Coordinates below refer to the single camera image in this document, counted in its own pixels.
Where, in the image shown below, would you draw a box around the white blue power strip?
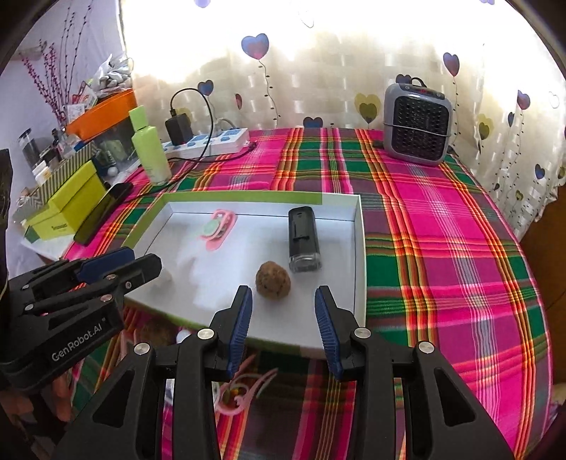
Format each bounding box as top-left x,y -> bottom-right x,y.
162,128 -> 249,159

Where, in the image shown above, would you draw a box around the pink decorative branches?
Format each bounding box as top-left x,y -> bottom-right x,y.
16,1 -> 94,127

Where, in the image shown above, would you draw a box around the striped patterned box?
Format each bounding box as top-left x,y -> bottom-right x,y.
12,143 -> 96,222

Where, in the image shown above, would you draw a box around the heart pattern curtain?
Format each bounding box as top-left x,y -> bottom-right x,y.
118,1 -> 565,237

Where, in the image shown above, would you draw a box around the plaid pink green tablecloth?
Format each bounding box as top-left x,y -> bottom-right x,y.
61,126 -> 554,460

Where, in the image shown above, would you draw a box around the black rectangular device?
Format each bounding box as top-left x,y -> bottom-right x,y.
288,206 -> 321,273

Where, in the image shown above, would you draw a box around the grey portable heater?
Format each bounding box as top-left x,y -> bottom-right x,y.
383,76 -> 453,166

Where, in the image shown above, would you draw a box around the black power adapter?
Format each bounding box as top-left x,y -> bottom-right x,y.
165,113 -> 194,146

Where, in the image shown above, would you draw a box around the black charging cable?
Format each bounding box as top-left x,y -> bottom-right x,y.
123,87 -> 258,204

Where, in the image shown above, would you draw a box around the black smartphone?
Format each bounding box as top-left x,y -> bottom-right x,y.
74,182 -> 133,246

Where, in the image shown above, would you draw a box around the green lotion bottle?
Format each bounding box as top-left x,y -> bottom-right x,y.
128,105 -> 172,185

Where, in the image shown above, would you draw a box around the white shallow box tray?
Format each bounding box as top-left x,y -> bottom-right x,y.
125,191 -> 366,357

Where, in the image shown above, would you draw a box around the yellow-green box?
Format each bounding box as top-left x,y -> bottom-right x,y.
26,160 -> 105,241

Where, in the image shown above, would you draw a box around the brown walnut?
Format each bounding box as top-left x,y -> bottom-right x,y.
255,261 -> 291,300

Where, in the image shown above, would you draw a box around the pink clip with green disc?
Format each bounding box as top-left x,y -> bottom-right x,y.
201,209 -> 237,251

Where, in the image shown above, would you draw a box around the orange storage box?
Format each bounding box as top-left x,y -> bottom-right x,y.
66,89 -> 137,141

